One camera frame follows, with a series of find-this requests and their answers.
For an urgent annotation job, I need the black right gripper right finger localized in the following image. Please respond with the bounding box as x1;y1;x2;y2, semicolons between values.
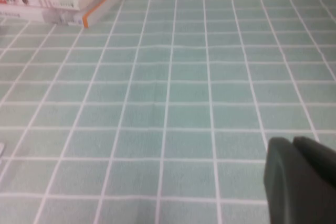
292;135;336;224

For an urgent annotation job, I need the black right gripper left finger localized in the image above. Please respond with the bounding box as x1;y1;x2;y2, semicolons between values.
263;136;316;224

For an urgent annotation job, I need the white book with orange spine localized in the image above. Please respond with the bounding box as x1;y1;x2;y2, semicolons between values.
0;0;135;28

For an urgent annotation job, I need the green checked tablecloth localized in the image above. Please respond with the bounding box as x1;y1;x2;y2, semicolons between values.
0;0;336;224

